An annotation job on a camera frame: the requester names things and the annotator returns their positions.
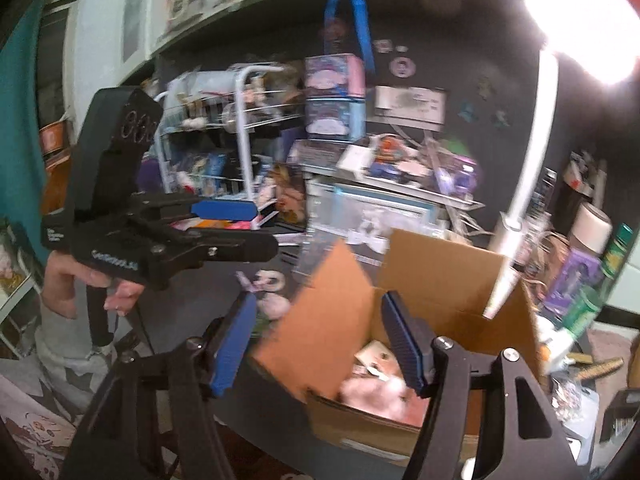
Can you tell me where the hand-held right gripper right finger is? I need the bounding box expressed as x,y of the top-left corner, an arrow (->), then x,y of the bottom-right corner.
381,291 -> 586,480

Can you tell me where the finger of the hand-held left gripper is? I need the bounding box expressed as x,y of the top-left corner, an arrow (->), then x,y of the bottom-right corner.
149,227 -> 280,289
127,194 -> 259,227

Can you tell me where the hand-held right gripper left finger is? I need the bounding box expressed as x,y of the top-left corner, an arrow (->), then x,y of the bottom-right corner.
60,291 -> 258,480

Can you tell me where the pink tape roll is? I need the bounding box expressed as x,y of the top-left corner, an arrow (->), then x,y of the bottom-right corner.
252,269 -> 286,294

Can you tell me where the pink plush toy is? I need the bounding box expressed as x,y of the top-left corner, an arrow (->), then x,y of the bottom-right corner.
340,360 -> 432,427

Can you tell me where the small white plush toy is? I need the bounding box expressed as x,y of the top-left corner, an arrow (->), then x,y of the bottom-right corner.
259,292 -> 292,322

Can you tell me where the cardboard box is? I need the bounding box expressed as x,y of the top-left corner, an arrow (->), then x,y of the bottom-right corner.
252,227 -> 547,467

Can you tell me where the person's left forearm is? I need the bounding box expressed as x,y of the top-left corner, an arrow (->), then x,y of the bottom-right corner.
36,300 -> 148,413

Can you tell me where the person's left hand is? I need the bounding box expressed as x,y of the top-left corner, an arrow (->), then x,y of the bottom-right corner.
42,252 -> 147,319

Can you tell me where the illustrated book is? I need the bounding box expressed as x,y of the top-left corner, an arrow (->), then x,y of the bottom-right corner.
266,162 -> 307,227

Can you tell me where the teal curtain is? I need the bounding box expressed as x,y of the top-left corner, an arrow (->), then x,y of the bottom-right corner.
0,0 -> 52,232

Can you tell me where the clear bag with white bow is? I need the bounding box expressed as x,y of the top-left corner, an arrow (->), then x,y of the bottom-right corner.
299,210 -> 397,282

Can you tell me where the white cabinet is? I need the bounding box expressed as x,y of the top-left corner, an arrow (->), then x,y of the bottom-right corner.
64,0 -> 167,112

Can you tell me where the light blue framed box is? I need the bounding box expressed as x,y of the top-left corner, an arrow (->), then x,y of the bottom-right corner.
305,180 -> 447,237

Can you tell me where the pink character tin box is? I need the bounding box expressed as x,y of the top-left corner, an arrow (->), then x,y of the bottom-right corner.
304,54 -> 367,99

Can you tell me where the orange figure card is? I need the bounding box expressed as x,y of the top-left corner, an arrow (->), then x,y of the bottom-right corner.
375,135 -> 407,162

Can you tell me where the purple globe toy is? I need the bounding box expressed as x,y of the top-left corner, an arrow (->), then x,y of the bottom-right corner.
440,156 -> 479,194

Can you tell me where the purple box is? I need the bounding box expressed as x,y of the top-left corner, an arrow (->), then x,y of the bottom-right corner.
542,249 -> 604,312

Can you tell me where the printed blanket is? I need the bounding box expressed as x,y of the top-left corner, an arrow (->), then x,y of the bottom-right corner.
0,360 -> 87,480

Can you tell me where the green glass bottle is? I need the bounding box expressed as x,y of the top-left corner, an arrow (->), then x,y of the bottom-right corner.
560,222 -> 635,346

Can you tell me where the black pen holder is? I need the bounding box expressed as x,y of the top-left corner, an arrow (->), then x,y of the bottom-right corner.
555,152 -> 609,211

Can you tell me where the white desk lamp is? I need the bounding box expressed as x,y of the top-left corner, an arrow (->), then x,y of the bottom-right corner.
481,0 -> 640,322

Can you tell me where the white wire rack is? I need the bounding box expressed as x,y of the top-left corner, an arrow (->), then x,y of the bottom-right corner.
150,62 -> 307,211

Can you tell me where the round wall badge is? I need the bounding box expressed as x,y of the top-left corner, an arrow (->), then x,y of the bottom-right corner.
388,55 -> 416,79

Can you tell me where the blue ribbon lanyard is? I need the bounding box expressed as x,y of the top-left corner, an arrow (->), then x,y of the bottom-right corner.
322,0 -> 377,75

